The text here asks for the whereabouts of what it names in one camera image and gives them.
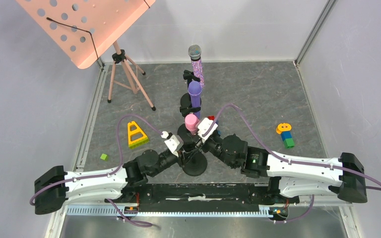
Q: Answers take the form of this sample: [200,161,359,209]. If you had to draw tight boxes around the black microphone stand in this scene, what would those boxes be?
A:
[177,123,207,177]
[180,93,201,118]
[183,70,200,84]

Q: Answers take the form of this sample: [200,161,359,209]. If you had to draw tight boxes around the pink toy microphone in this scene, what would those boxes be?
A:
[185,114,199,135]

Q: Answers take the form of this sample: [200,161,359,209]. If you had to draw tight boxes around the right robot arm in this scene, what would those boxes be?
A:
[196,133,368,203]

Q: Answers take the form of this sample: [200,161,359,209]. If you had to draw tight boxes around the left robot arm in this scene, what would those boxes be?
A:
[30,146,198,215]

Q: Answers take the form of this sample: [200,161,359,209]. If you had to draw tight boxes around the purple toy microphone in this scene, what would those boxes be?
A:
[188,81,202,118]

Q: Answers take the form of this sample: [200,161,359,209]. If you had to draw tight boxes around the glitter microphone silver head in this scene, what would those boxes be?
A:
[188,44,205,88]

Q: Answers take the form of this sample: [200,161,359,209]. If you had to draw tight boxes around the pink music stand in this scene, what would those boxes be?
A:
[18,0,156,111]

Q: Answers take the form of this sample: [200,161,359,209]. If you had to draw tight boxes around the yellow triangle toy block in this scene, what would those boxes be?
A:
[127,121,150,149]

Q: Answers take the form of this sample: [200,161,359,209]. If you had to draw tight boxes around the stacked orange blue green blocks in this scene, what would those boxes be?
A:
[276,123,295,148]

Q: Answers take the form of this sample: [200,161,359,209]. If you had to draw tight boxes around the small green cube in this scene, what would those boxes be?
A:
[100,154,109,161]

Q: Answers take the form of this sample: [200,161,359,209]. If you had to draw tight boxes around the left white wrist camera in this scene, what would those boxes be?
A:
[161,131,184,157]

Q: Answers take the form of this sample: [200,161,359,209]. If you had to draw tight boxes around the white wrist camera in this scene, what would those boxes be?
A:
[161,131,184,157]
[197,118,218,143]

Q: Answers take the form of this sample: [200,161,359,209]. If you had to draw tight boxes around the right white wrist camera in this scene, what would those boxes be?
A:
[197,118,218,143]

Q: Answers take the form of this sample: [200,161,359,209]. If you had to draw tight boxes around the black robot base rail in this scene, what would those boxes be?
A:
[104,177,300,214]

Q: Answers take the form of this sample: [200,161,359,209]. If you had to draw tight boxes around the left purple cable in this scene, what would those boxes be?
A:
[29,114,163,207]

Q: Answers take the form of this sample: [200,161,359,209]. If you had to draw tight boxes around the purple cable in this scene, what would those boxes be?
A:
[29,114,163,207]
[203,104,381,192]

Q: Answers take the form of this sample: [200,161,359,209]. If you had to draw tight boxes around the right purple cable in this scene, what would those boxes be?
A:
[203,104,381,192]

